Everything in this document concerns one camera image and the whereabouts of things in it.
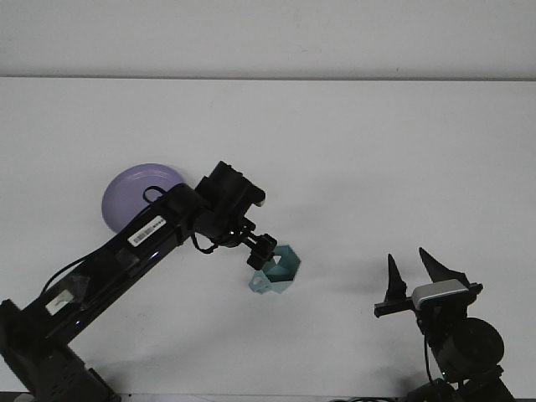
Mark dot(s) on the pale blue hexagonal cup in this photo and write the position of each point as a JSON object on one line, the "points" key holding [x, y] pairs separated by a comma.
{"points": [[285, 268]]}

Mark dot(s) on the pale purple round plate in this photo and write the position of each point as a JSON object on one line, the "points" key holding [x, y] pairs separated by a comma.
{"points": [[125, 192]]}

